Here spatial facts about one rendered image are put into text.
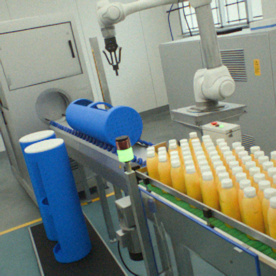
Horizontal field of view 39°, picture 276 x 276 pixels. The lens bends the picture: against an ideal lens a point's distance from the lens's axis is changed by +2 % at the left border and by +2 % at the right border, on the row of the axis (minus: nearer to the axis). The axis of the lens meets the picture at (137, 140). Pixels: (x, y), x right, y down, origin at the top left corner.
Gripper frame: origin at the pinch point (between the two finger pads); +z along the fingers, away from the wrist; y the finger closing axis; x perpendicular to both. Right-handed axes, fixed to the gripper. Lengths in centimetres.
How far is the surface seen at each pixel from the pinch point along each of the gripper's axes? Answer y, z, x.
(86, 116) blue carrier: 27.3, 30.5, -28.5
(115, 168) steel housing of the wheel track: 14, 62, 8
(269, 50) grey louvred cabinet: -131, 17, -77
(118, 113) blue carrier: 4.4, 27.4, 0.7
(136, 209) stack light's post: 6, 55, 92
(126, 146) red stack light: 5, 25, 93
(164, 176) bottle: -11, 48, 76
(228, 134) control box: -49, 39, 59
